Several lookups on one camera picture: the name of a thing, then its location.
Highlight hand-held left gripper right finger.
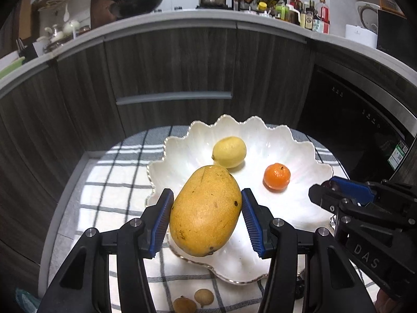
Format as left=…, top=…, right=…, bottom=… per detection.
left=241, top=188, right=378, bottom=313

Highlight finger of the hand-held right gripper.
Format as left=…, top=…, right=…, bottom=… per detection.
left=329, top=176, right=375, bottom=206
left=309, top=184, right=352, bottom=216

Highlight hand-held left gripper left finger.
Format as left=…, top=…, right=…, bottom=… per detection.
left=37, top=188, right=175, bottom=313

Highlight yellow mango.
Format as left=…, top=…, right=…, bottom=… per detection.
left=169, top=165, right=243, bottom=257

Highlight orange mandarin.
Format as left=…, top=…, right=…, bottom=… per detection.
left=263, top=163, right=291, bottom=192

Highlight white scalloped bowl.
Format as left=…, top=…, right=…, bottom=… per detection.
left=146, top=114, right=336, bottom=284

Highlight yellow lemon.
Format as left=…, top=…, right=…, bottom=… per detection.
left=212, top=136, right=247, bottom=169

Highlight black checked white cloth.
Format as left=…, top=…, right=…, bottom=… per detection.
left=39, top=125, right=385, bottom=313

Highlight black built-in dishwasher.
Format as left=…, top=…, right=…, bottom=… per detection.
left=298, top=65, right=417, bottom=183

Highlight small brown longan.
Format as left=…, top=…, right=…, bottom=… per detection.
left=194, top=288, right=215, bottom=308
left=172, top=296, right=198, bottom=313

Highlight white box appliance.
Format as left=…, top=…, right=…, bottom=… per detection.
left=345, top=23, right=378, bottom=49

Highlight teal cloth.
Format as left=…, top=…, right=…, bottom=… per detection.
left=15, top=288, right=41, bottom=313

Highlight black microwave oven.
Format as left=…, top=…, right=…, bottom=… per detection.
left=376, top=9, right=417, bottom=56

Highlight dark wood base cabinets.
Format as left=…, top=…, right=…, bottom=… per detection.
left=0, top=28, right=417, bottom=281

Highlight white electric kettle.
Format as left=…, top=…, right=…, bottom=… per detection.
left=355, top=1, right=382, bottom=35

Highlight row of condiment bottles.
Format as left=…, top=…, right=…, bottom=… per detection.
left=288, top=0, right=331, bottom=35

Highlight black knife block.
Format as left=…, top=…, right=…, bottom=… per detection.
left=16, top=37, right=44, bottom=60

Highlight black wok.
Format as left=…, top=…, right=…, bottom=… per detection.
left=97, top=0, right=163, bottom=18

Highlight black gas stove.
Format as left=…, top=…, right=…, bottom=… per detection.
left=153, top=3, right=230, bottom=13

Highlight dark wooden cutting board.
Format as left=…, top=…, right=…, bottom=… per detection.
left=90, top=0, right=120, bottom=29

